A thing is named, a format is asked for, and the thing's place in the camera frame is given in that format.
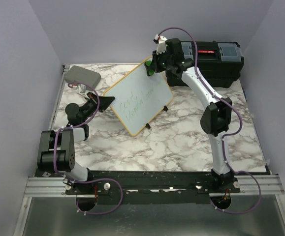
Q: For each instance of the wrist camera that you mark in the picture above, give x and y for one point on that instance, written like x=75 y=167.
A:
x=79 y=88
x=161 y=44

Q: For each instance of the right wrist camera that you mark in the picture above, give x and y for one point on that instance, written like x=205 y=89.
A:
x=161 y=44

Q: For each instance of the grey plastic case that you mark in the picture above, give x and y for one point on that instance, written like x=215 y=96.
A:
x=80 y=74

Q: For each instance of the yellow framed whiteboard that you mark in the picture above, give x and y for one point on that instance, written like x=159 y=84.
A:
x=139 y=98

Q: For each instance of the green whiteboard eraser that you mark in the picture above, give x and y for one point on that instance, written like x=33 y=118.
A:
x=149 y=67

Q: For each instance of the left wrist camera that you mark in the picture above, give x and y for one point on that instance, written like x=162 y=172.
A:
x=79 y=88

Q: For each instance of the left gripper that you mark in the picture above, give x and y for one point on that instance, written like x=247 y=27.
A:
x=105 y=102

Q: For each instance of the black plastic toolbox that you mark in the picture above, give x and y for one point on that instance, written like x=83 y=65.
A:
x=220 y=63

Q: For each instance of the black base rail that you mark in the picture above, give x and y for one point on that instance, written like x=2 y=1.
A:
x=151 y=188

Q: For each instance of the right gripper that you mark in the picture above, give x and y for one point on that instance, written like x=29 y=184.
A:
x=155 y=61

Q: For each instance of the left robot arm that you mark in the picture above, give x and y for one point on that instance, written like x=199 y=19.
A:
x=56 y=153

